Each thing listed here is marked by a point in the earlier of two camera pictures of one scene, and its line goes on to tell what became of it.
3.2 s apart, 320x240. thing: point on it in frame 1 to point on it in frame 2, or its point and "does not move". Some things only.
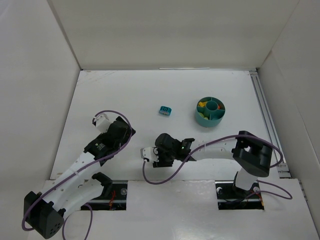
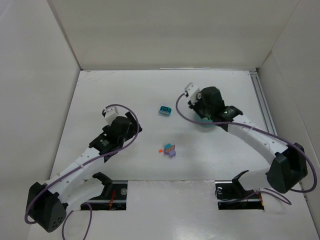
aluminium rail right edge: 283,171 does not move
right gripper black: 163,158 to 198,110
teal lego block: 165,110 does not move
